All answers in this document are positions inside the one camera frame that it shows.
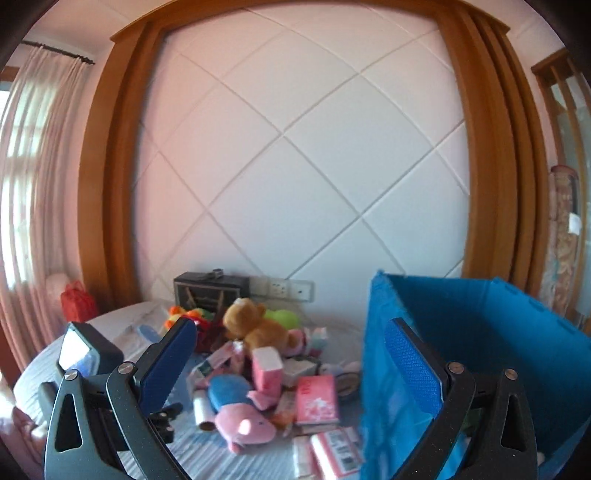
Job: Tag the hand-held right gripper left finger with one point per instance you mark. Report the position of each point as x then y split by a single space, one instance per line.
168 369

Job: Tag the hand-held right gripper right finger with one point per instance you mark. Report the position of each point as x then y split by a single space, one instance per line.
415 369

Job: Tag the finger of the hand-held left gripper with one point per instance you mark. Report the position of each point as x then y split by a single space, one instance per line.
164 422

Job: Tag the blue folding plastic crate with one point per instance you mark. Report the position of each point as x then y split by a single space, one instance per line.
485 350

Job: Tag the striped cloth-covered desktop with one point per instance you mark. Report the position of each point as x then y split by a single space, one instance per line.
207 461

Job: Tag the small white barcode box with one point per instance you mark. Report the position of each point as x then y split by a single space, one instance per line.
203 371

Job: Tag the white plastic bottle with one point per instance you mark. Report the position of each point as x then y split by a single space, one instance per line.
202 410

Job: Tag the red handbag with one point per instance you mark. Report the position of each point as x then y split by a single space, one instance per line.
78 304

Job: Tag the red plush toy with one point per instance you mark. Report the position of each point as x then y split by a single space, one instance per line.
207 330

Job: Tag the yellow plush duck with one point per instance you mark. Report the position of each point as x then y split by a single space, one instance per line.
182 314

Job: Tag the small pink box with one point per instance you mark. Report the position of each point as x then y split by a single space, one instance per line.
226 355

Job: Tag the black tape roll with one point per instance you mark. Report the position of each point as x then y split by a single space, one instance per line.
347 384

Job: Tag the pink and blue plush pig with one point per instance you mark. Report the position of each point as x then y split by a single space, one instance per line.
240 415

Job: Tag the black decorated box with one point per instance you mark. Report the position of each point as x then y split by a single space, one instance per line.
207 288

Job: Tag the brown teddy bear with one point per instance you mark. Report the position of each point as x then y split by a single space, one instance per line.
258 327

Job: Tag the pink floral tissue pack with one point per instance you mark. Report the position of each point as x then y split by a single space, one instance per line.
317 399

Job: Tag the pink box with barcode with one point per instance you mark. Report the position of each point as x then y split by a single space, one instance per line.
337 452

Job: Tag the green plush toy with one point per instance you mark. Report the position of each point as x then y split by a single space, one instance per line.
281 318

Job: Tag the pale pink curtain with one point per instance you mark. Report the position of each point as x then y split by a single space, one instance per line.
37 184

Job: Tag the rolled floral fabric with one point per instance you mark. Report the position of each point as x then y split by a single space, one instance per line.
563 230

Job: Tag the wooden glass partition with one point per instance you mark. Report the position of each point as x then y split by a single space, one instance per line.
568 138

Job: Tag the black curtain rod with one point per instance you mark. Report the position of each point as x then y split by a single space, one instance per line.
55 50

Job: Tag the white wall power outlet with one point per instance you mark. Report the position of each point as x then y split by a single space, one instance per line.
291 289

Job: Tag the wooden wall frame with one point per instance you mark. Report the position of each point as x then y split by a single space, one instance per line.
111 184

